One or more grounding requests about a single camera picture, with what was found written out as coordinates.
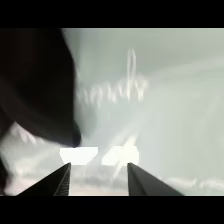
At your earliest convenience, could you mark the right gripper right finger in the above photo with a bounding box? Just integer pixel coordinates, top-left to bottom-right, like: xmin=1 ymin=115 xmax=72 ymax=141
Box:
xmin=126 ymin=162 xmax=184 ymax=197

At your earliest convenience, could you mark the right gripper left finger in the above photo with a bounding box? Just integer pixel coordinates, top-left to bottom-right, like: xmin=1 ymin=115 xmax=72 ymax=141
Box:
xmin=17 ymin=162 xmax=72 ymax=197

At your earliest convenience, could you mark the black garment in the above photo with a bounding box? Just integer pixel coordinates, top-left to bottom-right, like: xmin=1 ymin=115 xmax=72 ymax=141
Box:
xmin=0 ymin=28 xmax=83 ymax=196

